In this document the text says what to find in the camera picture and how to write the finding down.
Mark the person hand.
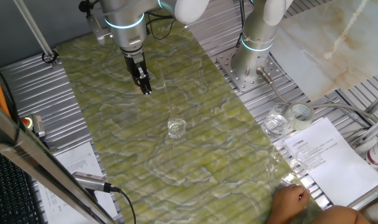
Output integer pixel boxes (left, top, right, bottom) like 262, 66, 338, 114
267, 184, 311, 224

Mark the black computer keyboard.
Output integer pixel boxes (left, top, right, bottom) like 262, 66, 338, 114
0, 148, 48, 224

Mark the red emergency stop button box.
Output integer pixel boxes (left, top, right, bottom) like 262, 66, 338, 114
20, 114, 46, 138

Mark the large clear glass beaker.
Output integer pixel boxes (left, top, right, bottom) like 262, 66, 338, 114
263, 102, 294, 138

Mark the thin black cable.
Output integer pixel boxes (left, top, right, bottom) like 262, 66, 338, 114
0, 65, 21, 147

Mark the black camera cable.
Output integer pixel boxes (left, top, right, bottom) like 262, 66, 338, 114
109, 185, 137, 224

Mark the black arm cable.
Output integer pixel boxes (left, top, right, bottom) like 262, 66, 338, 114
144, 11, 177, 40

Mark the grey cable with metal connector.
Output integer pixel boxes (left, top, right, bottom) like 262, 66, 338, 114
256, 67, 378, 124

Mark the beige marble pattern board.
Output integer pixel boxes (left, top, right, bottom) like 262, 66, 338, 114
269, 0, 378, 102

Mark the white paper sheet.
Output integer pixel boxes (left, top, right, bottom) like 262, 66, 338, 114
283, 117, 378, 207

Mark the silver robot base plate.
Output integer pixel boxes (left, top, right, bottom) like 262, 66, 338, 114
215, 46, 285, 93

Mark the small water-filled glass beaker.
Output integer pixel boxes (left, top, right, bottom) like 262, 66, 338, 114
167, 114, 187, 140

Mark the empty clear glass beaker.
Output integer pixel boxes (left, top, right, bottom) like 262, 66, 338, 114
290, 142, 324, 175

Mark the printed table paper sheet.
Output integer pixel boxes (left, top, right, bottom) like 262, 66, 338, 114
37, 141, 120, 224

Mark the black base cable bundle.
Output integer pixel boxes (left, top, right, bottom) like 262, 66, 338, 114
235, 0, 247, 49

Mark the clear glass stirring rod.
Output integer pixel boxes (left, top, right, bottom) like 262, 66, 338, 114
159, 65, 179, 131

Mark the black camera cable plug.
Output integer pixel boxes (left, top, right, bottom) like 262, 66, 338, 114
78, 0, 95, 14

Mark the thick aluminium frame bar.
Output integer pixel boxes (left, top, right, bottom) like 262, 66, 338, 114
0, 93, 118, 224

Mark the silver ribbed camera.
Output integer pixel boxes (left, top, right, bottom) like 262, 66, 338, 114
72, 171, 113, 193

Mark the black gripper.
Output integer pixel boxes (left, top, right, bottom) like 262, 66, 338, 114
124, 52, 153, 96

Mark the thin aluminium pole with clamp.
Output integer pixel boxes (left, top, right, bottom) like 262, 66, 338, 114
13, 0, 60, 68

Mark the clear packing tape roll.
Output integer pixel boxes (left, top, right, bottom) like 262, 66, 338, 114
288, 101, 316, 131

